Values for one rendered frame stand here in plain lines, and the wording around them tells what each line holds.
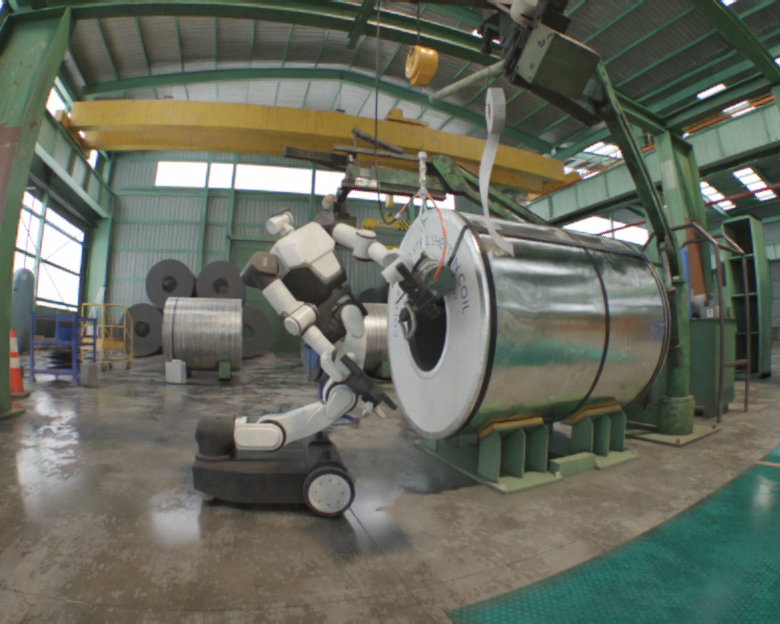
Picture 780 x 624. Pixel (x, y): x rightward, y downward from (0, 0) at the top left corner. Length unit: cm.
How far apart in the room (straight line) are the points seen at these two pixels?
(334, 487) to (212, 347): 527
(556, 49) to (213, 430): 185
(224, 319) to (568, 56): 612
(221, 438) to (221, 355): 500
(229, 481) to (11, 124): 365
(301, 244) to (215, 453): 95
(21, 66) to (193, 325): 444
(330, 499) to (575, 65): 173
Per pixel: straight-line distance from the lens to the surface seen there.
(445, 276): 181
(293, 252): 173
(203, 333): 671
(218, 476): 176
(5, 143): 433
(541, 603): 120
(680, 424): 307
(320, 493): 167
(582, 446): 244
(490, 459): 204
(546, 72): 136
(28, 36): 500
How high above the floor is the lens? 69
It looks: 4 degrees up
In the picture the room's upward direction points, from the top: straight up
